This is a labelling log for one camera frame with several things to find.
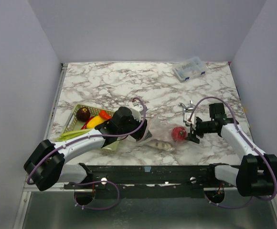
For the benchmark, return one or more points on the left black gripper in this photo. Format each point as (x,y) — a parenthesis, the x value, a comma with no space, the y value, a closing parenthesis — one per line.
(140,131)

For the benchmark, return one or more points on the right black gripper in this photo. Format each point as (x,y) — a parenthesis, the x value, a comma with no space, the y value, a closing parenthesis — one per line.
(194,130)

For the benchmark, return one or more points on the red fake tomato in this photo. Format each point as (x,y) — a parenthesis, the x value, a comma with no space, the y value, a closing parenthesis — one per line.
(179,133)

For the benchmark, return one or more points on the orange fake carrot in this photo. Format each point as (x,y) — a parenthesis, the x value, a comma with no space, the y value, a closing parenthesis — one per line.
(104,115)

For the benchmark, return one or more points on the yellow fake lemon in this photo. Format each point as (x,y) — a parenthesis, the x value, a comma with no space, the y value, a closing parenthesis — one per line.
(93,122)

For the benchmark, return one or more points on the clear zip top bag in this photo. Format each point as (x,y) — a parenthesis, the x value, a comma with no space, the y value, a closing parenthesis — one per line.
(161,130)

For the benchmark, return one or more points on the red fake chili pepper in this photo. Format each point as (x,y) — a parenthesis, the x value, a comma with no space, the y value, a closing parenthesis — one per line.
(84,126)

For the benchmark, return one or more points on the dark maroon fake fruit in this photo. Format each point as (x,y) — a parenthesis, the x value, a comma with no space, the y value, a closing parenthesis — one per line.
(83,114)

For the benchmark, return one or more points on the green fake celery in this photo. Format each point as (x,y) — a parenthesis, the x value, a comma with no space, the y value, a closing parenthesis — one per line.
(70,135)

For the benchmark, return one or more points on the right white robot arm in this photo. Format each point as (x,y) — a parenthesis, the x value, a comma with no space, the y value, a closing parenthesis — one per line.
(257,174)

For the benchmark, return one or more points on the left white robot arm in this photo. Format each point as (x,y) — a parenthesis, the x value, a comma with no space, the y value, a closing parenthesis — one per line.
(48,161)

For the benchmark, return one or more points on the grey fake fish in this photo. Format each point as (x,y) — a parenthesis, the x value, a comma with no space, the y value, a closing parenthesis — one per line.
(160,145)

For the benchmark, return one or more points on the green plastic basket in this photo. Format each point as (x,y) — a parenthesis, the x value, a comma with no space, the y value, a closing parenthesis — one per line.
(73,124)

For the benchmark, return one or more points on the clear plastic organizer box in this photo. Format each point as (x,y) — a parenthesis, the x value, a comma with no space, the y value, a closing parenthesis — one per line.
(189,69)

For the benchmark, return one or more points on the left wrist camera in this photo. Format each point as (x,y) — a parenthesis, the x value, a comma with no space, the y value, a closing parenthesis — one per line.
(138,110)

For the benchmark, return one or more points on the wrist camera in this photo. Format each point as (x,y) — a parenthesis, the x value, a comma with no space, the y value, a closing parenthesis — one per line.
(189,119)
(138,110)

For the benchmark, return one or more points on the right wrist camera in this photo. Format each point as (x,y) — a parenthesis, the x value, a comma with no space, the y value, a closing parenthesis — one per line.
(189,119)

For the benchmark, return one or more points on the black table front rail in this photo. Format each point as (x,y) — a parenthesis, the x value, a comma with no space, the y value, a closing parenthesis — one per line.
(149,181)

